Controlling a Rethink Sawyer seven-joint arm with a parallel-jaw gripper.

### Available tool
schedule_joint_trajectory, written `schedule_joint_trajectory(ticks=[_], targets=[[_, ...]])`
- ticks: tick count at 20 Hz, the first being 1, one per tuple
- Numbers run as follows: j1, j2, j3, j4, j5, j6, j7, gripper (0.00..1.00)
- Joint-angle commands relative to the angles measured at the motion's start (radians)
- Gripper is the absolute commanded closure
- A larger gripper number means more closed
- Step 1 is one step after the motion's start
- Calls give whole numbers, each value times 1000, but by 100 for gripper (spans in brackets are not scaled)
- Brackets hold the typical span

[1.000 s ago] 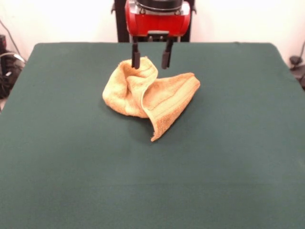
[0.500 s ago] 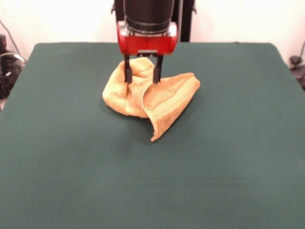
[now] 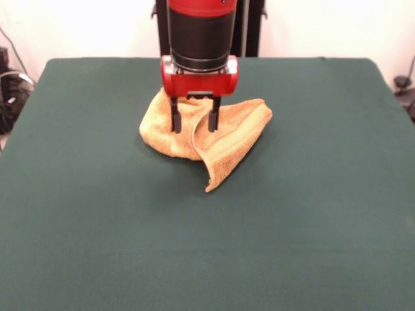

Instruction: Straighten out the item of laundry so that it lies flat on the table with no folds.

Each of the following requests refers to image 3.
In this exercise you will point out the dark green tablecloth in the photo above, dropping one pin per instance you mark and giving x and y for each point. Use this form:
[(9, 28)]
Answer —
[(97, 210)]

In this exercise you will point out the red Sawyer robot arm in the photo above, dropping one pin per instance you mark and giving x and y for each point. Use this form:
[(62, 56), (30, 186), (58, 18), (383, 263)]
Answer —
[(201, 35)]

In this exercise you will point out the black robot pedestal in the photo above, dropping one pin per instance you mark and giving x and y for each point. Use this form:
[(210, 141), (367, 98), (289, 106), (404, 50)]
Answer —
[(251, 32)]

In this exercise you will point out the yellow-orange terry towel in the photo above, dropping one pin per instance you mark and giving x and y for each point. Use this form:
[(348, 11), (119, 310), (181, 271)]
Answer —
[(233, 133)]

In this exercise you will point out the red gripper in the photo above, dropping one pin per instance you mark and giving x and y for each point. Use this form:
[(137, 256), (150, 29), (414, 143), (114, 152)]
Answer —
[(201, 83)]

